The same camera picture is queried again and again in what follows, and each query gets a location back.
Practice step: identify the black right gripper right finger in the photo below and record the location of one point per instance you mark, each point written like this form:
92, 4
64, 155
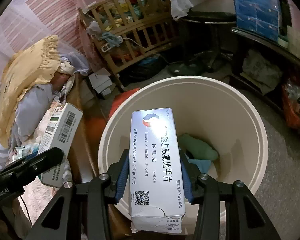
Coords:
244, 216

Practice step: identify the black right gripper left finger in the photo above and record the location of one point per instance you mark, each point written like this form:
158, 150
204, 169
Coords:
88, 202

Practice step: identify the white blue medicine box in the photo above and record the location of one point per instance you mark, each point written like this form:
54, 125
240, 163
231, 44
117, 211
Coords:
156, 195

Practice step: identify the green white medicine box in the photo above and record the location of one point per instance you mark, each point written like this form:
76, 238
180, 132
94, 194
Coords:
60, 131

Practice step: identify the green cloth rag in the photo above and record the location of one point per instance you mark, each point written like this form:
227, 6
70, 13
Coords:
197, 148

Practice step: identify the beige trash bin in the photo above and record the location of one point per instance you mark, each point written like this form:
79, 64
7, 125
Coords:
204, 108

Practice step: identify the lavender grey duvet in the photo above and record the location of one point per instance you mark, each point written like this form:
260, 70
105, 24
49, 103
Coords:
38, 100

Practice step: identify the yellow blanket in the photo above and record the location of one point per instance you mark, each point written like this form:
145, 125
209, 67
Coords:
34, 66

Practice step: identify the wooden baby crib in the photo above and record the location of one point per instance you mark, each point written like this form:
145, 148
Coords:
125, 32

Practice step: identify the blue plastic wrapped pack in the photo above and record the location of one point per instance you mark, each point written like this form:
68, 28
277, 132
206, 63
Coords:
259, 16

